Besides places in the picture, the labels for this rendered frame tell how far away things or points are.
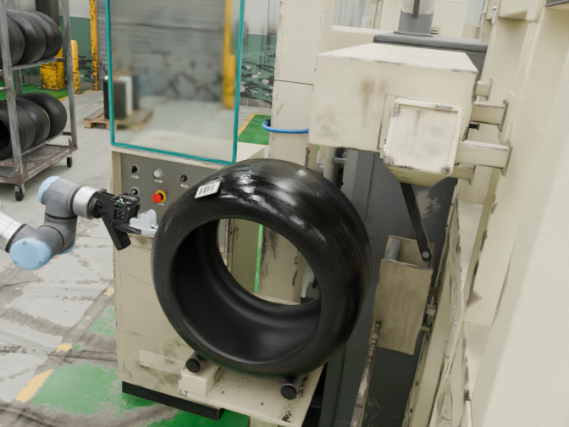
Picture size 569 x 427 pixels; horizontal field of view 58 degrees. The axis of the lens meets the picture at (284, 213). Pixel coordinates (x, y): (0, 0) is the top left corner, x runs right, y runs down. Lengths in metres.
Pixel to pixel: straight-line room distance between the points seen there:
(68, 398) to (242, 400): 1.44
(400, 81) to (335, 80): 0.10
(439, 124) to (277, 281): 1.07
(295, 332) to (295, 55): 0.82
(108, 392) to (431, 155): 2.35
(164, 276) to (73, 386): 1.62
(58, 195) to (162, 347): 1.14
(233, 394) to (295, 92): 0.88
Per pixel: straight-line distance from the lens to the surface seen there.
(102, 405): 2.77
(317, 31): 1.47
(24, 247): 1.50
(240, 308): 1.65
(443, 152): 0.73
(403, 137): 0.73
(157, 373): 2.60
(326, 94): 0.84
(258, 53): 10.53
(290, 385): 1.43
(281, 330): 1.61
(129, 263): 2.35
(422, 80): 0.82
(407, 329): 1.60
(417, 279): 1.52
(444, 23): 4.80
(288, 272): 1.67
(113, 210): 1.48
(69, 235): 1.61
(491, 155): 0.83
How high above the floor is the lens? 1.84
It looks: 21 degrees down
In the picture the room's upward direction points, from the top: 5 degrees clockwise
